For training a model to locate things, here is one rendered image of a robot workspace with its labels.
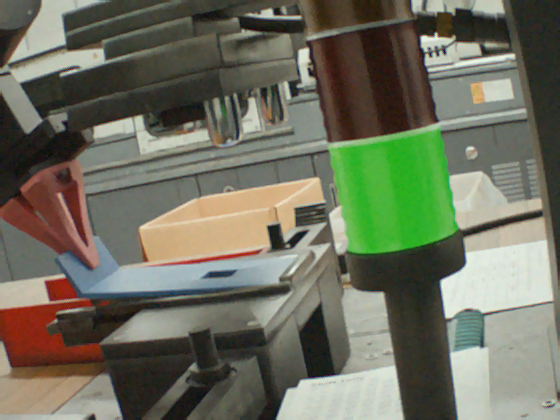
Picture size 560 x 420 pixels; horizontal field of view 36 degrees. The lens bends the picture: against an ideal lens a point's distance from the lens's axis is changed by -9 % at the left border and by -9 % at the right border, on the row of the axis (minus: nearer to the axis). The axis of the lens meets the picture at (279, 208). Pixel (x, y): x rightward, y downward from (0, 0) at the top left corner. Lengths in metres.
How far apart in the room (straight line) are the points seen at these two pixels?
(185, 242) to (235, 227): 0.18
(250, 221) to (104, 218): 2.96
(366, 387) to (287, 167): 4.80
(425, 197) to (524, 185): 4.77
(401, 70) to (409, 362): 0.10
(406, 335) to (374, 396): 0.15
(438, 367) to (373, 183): 0.07
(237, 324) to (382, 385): 0.09
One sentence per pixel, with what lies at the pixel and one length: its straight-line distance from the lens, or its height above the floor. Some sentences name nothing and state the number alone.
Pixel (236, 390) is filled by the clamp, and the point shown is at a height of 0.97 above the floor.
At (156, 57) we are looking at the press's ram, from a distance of 0.50.
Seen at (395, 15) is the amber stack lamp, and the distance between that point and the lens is 0.28.
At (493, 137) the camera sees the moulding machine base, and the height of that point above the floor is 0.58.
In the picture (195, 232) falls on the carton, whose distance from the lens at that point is 2.93.
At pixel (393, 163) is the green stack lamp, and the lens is 0.28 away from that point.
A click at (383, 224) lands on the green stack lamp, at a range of 0.28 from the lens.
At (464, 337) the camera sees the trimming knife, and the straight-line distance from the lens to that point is 0.59.
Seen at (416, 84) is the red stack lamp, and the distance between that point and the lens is 0.28.
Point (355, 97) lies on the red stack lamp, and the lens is 0.28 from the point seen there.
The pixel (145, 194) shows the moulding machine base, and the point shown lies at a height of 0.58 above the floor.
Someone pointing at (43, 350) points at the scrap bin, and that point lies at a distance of 0.83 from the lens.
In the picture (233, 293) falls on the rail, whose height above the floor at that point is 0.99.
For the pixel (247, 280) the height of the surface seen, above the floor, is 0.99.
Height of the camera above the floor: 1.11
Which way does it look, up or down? 8 degrees down
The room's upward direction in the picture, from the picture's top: 12 degrees counter-clockwise
